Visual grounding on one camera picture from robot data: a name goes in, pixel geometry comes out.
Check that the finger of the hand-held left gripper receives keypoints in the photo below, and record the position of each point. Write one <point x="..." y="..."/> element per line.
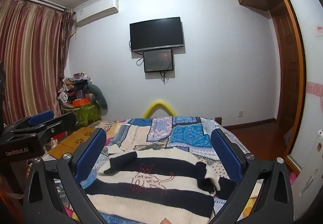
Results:
<point x="59" y="125"/>
<point x="41" y="116"/>

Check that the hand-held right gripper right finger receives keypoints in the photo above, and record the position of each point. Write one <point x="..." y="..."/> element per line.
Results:
<point x="224" y="155"/>

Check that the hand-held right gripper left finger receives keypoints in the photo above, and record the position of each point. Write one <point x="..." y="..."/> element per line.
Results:
<point x="91" y="154"/>

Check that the black and cream striped sweater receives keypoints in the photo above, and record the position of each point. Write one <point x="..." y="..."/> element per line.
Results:
<point x="164" y="163"/>

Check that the orange box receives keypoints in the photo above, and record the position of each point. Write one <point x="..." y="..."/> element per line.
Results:
<point x="81" y="102"/>

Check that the cream floral quilt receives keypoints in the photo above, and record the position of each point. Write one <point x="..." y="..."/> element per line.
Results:
<point x="111" y="129"/>

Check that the pile of mixed clutter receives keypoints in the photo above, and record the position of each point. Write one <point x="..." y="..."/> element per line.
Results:
<point x="74" y="86"/>

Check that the blue patchwork blanket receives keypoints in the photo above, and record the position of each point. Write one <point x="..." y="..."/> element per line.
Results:
<point x="185" y="133"/>

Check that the grey plush toy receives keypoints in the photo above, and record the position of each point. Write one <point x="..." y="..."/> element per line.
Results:
<point x="99" y="97"/>

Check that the red striped curtain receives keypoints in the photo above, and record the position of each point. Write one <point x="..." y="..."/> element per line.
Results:
<point x="30" y="62"/>

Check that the pink slipper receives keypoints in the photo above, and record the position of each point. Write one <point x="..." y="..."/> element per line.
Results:
<point x="292" y="179"/>

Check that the yellow foam tube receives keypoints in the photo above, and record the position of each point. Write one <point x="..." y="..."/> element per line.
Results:
<point x="159" y="103"/>

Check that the brown patterned curtain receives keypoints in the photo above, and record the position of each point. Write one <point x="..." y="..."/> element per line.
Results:
<point x="67" y="37"/>

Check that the white plastic stool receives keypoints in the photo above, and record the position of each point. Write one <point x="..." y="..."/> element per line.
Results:
<point x="310" y="168"/>

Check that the wooden door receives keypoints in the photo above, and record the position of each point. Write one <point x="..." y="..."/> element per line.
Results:
<point x="287" y="62"/>

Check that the dark curtain rod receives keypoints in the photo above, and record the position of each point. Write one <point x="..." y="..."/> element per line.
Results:
<point x="37" y="1"/>

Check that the white air conditioner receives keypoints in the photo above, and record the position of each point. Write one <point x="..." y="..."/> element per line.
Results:
<point x="97" y="10"/>

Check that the white wardrobe sliding door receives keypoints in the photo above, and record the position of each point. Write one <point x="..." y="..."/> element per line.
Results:
<point x="311" y="62"/>

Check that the pink and white sticker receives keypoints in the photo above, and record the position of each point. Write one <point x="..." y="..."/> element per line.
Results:
<point x="319" y="30"/>

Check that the wooden bed post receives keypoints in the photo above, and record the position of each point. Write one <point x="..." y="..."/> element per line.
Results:
<point x="219" y="121"/>

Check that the white wall outlet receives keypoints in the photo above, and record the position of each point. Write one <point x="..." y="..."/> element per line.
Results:
<point x="240" y="113"/>

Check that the small black wall monitor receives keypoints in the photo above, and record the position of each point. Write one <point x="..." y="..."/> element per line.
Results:
<point x="158" y="60"/>

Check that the black wall television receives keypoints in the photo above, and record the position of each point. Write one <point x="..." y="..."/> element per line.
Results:
<point x="156" y="33"/>

